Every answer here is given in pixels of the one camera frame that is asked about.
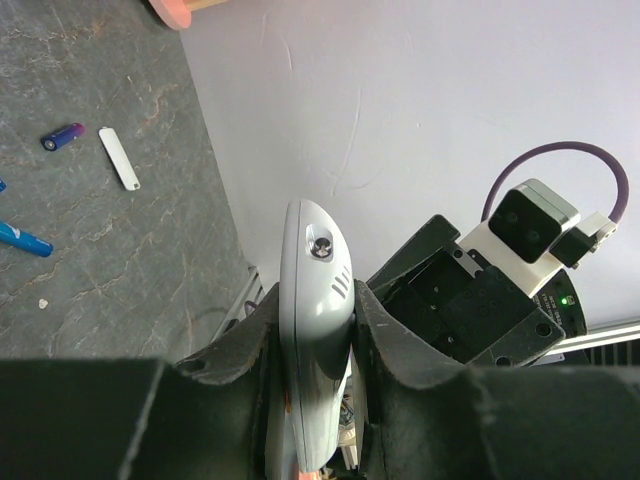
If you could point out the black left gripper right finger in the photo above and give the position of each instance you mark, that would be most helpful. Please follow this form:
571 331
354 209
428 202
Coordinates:
429 417

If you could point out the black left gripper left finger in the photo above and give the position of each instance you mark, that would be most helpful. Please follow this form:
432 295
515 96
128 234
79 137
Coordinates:
213 415

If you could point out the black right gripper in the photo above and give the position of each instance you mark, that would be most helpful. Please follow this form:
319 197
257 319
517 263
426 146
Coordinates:
459 303

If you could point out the white remote control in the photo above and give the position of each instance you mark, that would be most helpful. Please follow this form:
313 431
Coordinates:
316 305

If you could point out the white battery cover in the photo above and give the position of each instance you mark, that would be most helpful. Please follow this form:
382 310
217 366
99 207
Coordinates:
119 158

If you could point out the blue battery lower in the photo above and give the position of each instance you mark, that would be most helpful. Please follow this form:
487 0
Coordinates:
25 241

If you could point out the purple blue battery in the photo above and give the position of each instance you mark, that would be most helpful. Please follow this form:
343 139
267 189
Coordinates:
62 137

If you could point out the pink three-tier shelf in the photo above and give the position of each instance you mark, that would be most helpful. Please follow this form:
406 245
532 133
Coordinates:
177 14

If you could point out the aluminium frame rail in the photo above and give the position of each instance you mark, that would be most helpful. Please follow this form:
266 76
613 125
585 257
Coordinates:
601 336

